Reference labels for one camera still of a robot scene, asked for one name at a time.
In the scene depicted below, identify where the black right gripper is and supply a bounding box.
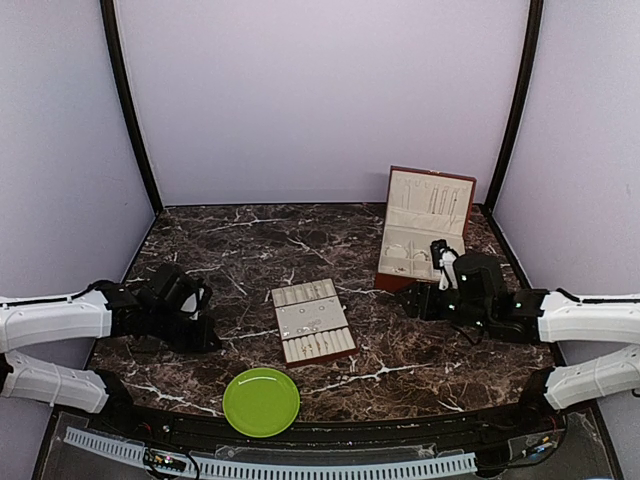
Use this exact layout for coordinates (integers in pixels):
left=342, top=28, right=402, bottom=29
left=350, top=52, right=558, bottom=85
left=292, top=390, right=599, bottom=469
left=396, top=279, right=493, bottom=332

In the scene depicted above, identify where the right black frame post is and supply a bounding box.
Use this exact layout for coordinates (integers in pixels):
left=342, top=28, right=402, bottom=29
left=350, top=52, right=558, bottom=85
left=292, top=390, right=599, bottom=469
left=483, top=0, right=544, bottom=216

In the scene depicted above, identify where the open brown jewelry box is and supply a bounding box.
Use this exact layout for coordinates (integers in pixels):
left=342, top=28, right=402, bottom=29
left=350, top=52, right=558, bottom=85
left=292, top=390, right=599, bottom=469
left=374, top=166, right=476, bottom=292

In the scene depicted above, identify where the left black frame post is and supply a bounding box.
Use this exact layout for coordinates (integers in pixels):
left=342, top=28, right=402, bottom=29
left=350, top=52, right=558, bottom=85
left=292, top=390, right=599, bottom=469
left=100, top=0, right=164, bottom=216

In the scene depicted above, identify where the white slotted cable duct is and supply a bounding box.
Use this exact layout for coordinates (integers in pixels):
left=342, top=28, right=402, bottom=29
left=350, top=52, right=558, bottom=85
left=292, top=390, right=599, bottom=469
left=63, top=427, right=477, bottom=479

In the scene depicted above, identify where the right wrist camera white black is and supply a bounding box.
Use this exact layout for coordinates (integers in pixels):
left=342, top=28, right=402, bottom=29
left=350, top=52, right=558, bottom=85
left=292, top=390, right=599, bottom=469
left=430, top=239, right=459, bottom=290

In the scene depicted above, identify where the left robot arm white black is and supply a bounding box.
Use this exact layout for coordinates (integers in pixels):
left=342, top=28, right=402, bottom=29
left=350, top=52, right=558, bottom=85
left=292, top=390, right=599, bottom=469
left=1, top=264, right=221, bottom=436

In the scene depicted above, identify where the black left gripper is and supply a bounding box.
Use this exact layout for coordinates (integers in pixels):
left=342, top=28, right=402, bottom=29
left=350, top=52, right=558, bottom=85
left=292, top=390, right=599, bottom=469
left=148, top=306, right=222, bottom=355

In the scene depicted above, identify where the jewelry tray brown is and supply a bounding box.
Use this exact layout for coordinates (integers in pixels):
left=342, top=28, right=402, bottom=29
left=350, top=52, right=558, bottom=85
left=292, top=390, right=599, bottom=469
left=271, top=279, right=359, bottom=368

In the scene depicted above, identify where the black frame post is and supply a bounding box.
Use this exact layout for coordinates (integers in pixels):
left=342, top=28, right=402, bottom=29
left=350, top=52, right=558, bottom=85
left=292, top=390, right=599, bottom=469
left=483, top=0, right=544, bottom=216
left=100, top=0, right=164, bottom=216

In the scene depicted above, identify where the green plate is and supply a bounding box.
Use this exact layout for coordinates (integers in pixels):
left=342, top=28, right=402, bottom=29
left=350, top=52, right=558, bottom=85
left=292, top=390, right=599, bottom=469
left=222, top=367, right=301, bottom=438

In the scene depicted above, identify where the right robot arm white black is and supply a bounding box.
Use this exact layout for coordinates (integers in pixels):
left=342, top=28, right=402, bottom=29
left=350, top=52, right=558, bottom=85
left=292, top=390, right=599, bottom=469
left=396, top=249, right=639, bottom=434

